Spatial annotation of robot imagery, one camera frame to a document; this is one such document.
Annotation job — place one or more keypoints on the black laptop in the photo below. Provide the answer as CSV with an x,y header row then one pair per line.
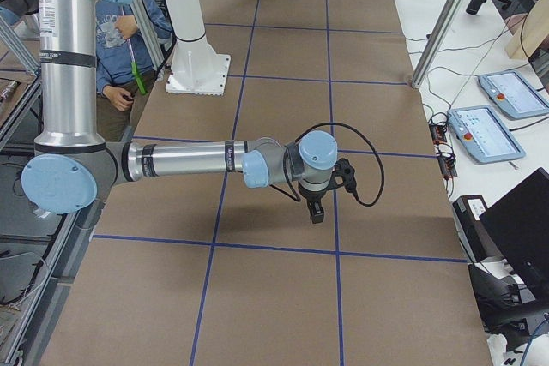
x,y
518,225

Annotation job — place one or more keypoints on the brown paper table cover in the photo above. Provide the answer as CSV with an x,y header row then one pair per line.
x,y
200,270

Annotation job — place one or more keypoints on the near teach pendant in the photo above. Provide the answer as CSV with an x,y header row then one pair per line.
x,y
483,135

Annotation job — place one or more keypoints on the aluminium frame post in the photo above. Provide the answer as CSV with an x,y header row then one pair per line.
x,y
438,34

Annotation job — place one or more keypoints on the orange electronics board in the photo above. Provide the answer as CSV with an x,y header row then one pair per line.
x,y
438,133

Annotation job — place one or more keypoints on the far teach pendant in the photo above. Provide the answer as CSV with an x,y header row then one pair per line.
x,y
513,94

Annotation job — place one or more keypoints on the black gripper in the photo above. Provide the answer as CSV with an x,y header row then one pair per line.
x,y
311,197

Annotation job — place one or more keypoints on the green and pink stick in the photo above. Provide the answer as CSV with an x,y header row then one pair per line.
x,y
134,64

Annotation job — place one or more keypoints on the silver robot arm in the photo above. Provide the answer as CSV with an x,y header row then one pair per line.
x,y
74,166

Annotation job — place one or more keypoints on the person in blue sweater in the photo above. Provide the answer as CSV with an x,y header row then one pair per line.
x,y
118,100

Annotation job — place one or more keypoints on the wooden board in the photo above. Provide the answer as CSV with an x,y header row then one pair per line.
x,y
530,31

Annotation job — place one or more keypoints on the black box with label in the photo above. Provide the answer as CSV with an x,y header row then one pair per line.
x,y
475,240

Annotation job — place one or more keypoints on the white camera stand column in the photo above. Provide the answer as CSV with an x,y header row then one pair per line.
x,y
196,67

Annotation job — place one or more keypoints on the teach pendant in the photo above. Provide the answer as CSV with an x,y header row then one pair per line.
x,y
483,135
513,94

